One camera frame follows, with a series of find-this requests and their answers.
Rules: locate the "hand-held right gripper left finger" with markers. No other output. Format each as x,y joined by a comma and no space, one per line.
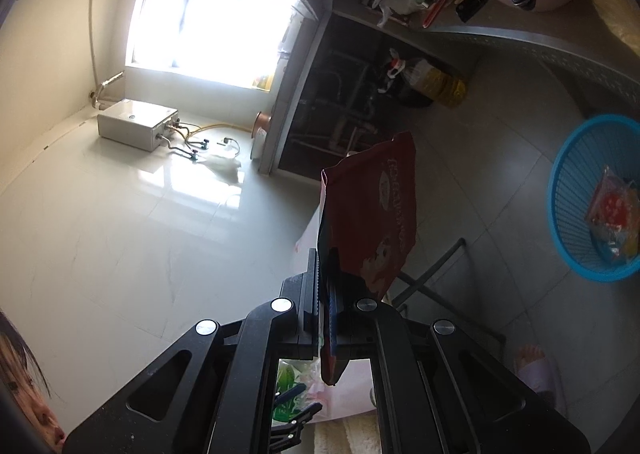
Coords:
300,299

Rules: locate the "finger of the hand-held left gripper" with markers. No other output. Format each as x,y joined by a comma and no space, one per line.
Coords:
295,421
290,393

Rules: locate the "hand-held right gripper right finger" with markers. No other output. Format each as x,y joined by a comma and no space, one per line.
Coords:
336,329

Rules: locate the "green label plastic bottle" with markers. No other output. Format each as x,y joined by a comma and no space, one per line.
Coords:
287,376

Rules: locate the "red snack packet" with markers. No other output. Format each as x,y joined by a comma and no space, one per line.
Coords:
380,214

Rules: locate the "blue plastic basket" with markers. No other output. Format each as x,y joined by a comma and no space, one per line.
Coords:
570,194

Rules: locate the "clear red print plastic bag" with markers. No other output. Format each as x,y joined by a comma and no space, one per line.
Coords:
612,204

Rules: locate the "white fluffy cloth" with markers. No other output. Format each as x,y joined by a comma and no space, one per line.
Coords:
350,439

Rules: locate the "hanging white plastic bag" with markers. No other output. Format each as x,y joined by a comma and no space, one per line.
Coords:
225,169

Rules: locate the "white bowl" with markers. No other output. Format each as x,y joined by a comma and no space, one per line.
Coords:
258,146

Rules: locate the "grey drain pipe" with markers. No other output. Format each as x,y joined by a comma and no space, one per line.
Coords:
350,126

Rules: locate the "copper bowl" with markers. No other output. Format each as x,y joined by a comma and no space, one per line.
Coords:
261,123

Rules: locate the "person's foot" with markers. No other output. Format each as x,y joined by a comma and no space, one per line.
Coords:
535,369

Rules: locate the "white water heater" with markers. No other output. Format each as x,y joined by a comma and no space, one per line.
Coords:
132,126

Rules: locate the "yellow oil bottle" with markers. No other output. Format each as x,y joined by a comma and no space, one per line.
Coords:
440,84

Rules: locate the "person's head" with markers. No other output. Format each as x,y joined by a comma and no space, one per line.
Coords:
25,394

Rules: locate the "window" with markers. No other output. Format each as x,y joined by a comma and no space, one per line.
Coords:
210,29

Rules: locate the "perforated metal shelf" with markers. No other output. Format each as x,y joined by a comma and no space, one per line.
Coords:
500,41

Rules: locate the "grey metal table frame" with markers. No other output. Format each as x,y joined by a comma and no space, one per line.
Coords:
440,261

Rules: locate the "metal wall faucet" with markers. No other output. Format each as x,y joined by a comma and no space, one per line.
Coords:
107,86

